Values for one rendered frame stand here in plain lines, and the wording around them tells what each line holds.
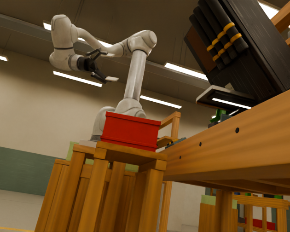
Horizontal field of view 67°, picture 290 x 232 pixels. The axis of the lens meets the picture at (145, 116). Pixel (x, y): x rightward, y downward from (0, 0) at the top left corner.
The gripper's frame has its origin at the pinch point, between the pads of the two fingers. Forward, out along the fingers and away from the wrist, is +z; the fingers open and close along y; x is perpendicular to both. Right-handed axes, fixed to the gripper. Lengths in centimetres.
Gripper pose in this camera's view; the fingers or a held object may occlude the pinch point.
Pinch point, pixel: (113, 67)
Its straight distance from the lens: 118.7
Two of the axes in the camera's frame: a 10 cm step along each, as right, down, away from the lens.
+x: -4.0, 5.8, -7.0
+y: 0.7, 7.9, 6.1
